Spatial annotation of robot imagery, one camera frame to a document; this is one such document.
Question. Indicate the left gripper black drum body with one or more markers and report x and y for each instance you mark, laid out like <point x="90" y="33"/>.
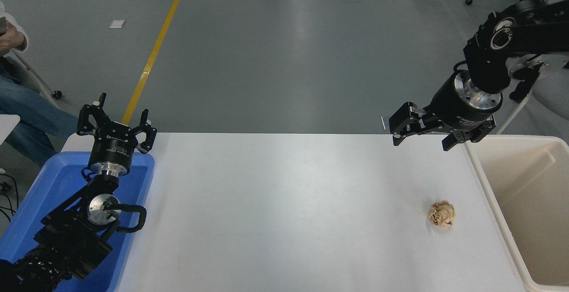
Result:
<point x="113" y="147"/>

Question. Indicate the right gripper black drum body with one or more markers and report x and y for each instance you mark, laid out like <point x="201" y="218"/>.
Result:
<point x="446" y="107"/>

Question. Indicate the tan paper ball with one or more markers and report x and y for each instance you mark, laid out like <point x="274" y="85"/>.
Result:
<point x="442" y="214"/>

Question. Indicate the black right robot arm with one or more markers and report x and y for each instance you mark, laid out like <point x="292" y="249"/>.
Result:
<point x="533" y="30"/>

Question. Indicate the person's hand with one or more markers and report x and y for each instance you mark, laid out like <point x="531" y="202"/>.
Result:
<point x="10" y="42"/>

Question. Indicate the clear square floor marker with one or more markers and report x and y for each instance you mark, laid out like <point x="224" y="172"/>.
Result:
<point x="384" y="123"/>

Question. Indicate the white-legged chair with castors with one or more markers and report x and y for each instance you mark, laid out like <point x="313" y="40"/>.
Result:
<point x="38" y="81"/>

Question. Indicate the person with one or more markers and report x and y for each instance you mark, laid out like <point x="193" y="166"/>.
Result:
<point x="26" y="110"/>

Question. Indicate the blue plastic tray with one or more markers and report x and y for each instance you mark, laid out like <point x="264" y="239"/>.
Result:
<point x="53" y="185"/>

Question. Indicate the small white side table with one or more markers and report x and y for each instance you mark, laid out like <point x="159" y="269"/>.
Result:
<point x="6" y="127"/>

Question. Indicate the large pale bin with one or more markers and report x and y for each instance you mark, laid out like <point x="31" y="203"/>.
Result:
<point x="533" y="203"/>

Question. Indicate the grey-seat chair with white leg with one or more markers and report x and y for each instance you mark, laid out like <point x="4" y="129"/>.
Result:
<point x="551" y="94"/>

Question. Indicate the white paper scrap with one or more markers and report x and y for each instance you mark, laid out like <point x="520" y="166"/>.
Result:
<point x="117" y="24"/>

